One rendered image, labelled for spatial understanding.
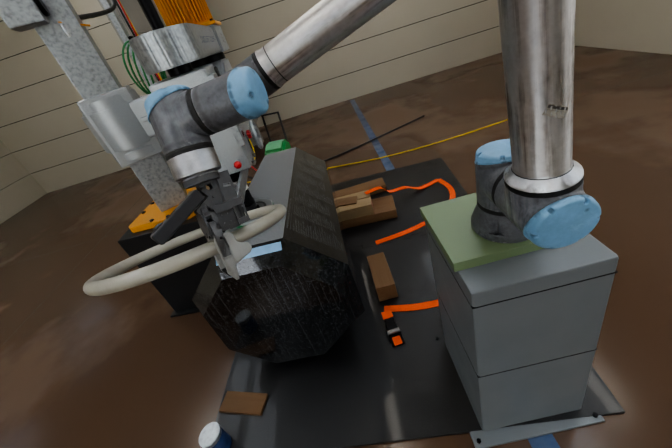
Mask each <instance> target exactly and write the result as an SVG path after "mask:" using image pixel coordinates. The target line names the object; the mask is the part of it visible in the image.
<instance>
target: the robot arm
mask: <svg viewBox="0 0 672 448"><path fill-rule="evenodd" d="M395 1H396V0H321V1H320V2H318V3H317V4H316V5H315V6H313V7H312V8H311V9H310V10H308V11H307V12H306V13H305V14H303V15H302V16H301V17H300V18H298V19H297V20H296V21H295V22H293V23H292V24H291V25H290V26H288V27H287V28H286V29H285V30H283V31H282V32H281V33H280V34H278V35H277V36H276V37H275V38H273V39H272V40H271V41H270V42H268V43H267V44H266V45H265V46H263V47H262V48H261V49H259V50H256V51H255V52H254V53H252V54H251V55H250V56H248V57H247V58H246V59H245V60H243V61H242V62H241V63H240V64H238V65H236V66H235V67H234V68H233V69H231V70H229V71H228V72H226V73H224V74H223V75H221V76H219V77H217V78H214V79H212V80H209V81H207V82H205V83H202V84H200V85H197V86H195V87H193V88H189V87H188V86H186V85H171V86H167V87H166V88H163V89H162V88H160V89H158V90H156V91H154V92H153V93H151V94H150V95H149V96H148V97H147V98H146V100H145V102H144V107H145V110H146V113H147V115H148V116H147V117H148V121H149V123H150V124H151V125H152V128H153V130H154V132H155V135H156V137H157V139H158V142H159V144H160V147H161V149H162V151H163V154H164V156H165V158H166V161H167V164H168V166H169V168H170V171H171V173H172V176H173V178H174V180H175V182H177V183H179V182H182V185H183V188H184V189H189V188H193V187H196V189H197V190H193V191H191V192H190V193H189V194H188V195H187V196H186V198H185V199H184V200H183V201H182V202H181V203H180V204H179V205H178V206H177V207H176V208H175V209H174V210H173V212H172V213H171V214H170V215H169V216H168V217H167V218H166V219H165V220H164V221H163V222H161V223H159V224H157V225H156V226H155V227H154V228H153V231H152V234H151V236H150V237H151V239H152V240H154V241H155V242H157V243H158V244H160V245H164V244H165V243H166V242H168V241H170V240H171V239H172V238H173V237H174V236H175V232H176V231H177V229H178V228H179V227H180V226H181V225H182V224H183V223H184V222H185V220H186V219H187V218H188V217H189V216H190V215H191V214H192V213H193V212H194V213H195V214H196V217H197V220H198V223H199V226H200V228H201V230H202V232H203V234H204V235H205V238H206V240H207V242H209V241H212V240H214V243H215V246H216V249H217V251H218V252H219V254H217V255H215V256H214V257H215V260H216V262H217V263H218V265H219V267H220V269H221V271H222V272H224V273H225V274H226V275H228V276H232V277H233V278H235V279H236V280H238V279H240V277H239V274H238V270H237V267H236V264H237V263H238V262H239V261H241V260H242V259H243V258H244V257H245V256H246V255H248V254H249V253H250V252H251V250H252V246H251V244H250V243H249V242H239V241H237V240H236V238H235V236H234V235H233V234H232V233H231V232H226V233H224V232H223V231H225V230H228V229H233V228H236V227H238V226H240V225H241V224H243V223H245V222H247V221H249V220H250V218H249V215H248V213H247V210H246V208H245V205H244V203H243V200H242V198H241V196H240V197H238V194H237V192H236V189H235V187H234V184H233V182H232V179H231V177H230V174H229V172H228V170H225V171H222V172H218V171H217V170H219V169H221V167H222V166H221V164H220V161H219V159H218V156H217V154H216V151H215V149H214V146H213V143H212V141H211V138H210V135H213V134H215V133H217V132H220V131H223V130H225V129H228V128H230V127H233V126H235V125H238V124H241V123H243V122H246V121H248V120H251V119H256V118H258V117H260V116H261V115H263V114H265V113H266V112H267V111H268V108H269V99H268V97H269V96H270V95H272V94H273V93H274V92H276V91H277V90H278V89H280V88H281V87H282V86H283V84H284V83H286V82H287V81H288V80H290V79H291V78H293V77H294V76H295V75H297V74H298V73H299V72H301V71H302V70H303V69H305V68H306V67H307V66H309V65H310V64H311V63H313V62H314V61H315V60H317V59H318V58H319V57H321V56H322V55H323V54H325V53H326V52H328V51H329V50H330V49H332V48H333V47H334V46H336V45H337V44H338V43H340V42H341V41H342V40H344V39H345V38H346V37H348V36H349V35H350V34H352V33H353V32H354V31H356V30H357V29H358V28H360V27H361V26H363V25H364V24H365V23H367V22H368V21H369V20H371V19H372V18H373V17H375V16H376V15H377V14H379V13H380V12H381V11H383V10H384V9H385V8H387V7H388V6H389V5H391V4H392V3H393V2H395ZM497 1H498V13H499V24H500V35H501V46H502V58H503V69H504V80H505V91H506V102H507V114H508V125H509V136H510V139H503V140H497V141H493V142H490V143H487V144H485V145H483V146H481V147H480V148H478V149H477V151H476V154H475V161H474V163H475V174H476V194H477V204H476V206H475V209H474V211H473V213H472V216H471V225H472V228H473V230H474V231H475V232H476V233H477V234H478V235H479V236H481V237H482V238H484V239H487V240H489V241H493V242H497V243H518V242H523V241H526V240H528V239H529V240H530V241H531V242H533V243H534V244H535V245H537V246H539V247H541V248H550V249H555V248H561V247H565V246H568V245H571V244H573V243H575V242H577V241H578V240H579V239H581V238H584V237H585V236H586V235H588V234H589V233H590V232H591V231H592V230H593V229H594V228H595V226H596V225H597V223H598V222H599V220H600V215H601V207H600V205H599V203H598V202H597V201H596V200H595V199H594V198H593V197H591V196H589V195H587V194H586V193H585V192H584V190H583V183H584V169H583V167H582V166H581V165H580V164H579V163H578V162H576V161H575V160H573V159H572V156H573V108H574V60H575V12H576V0H497ZM206 185H207V186H209V188H210V189H209V190H207V189H206ZM243 209H244V210H243ZM244 211H245V213H244ZM245 214H246V215H245ZM225 240H226V241H225ZM228 247H229V248H228Z"/></svg>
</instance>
